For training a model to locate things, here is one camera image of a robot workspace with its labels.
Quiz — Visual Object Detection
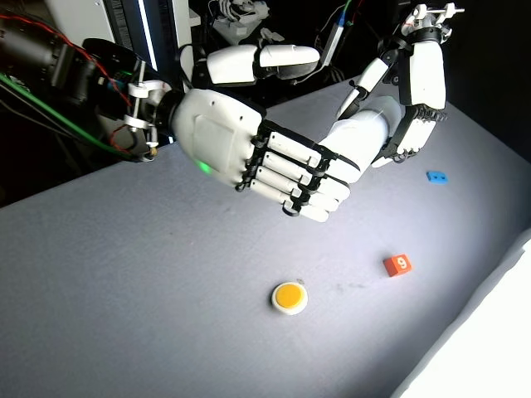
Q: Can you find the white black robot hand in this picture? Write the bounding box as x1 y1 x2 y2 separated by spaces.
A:
168 43 363 224
335 36 449 169

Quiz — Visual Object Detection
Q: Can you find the grey table cloth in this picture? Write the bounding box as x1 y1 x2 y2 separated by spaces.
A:
0 78 531 398

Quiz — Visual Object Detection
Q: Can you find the red number cube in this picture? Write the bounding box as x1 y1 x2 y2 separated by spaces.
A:
382 253 413 278

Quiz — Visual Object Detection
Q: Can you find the green cable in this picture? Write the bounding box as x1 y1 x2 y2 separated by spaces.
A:
0 72 138 161

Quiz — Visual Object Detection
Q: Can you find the red cable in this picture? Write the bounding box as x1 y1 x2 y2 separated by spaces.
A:
0 14 140 155

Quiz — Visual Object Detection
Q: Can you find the yellow button with white ring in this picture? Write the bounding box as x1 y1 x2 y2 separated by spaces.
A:
270 280 309 317

